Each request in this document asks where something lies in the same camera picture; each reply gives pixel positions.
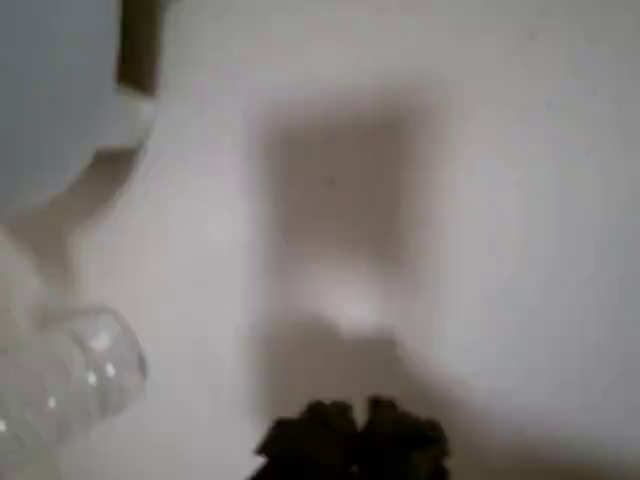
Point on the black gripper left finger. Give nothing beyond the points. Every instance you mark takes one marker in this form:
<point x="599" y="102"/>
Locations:
<point x="310" y="445"/>

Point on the pale blue-white round container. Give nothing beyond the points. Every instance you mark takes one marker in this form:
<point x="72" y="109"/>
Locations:
<point x="50" y="75"/>

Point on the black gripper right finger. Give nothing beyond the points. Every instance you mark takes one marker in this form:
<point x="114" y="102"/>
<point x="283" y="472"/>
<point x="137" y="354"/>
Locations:
<point x="405" y="445"/>

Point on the clear plastic water bottle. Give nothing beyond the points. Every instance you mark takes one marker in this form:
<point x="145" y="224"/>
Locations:
<point x="75" y="380"/>

